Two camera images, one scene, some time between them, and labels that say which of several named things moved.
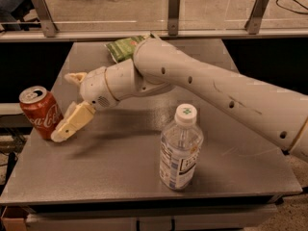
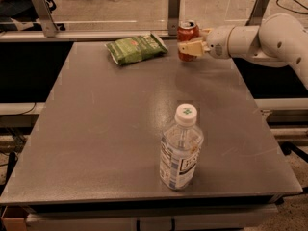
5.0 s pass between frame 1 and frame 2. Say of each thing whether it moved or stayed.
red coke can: moved
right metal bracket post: stayed
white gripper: moved
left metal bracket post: stayed
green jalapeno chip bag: stayed
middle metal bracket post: stayed
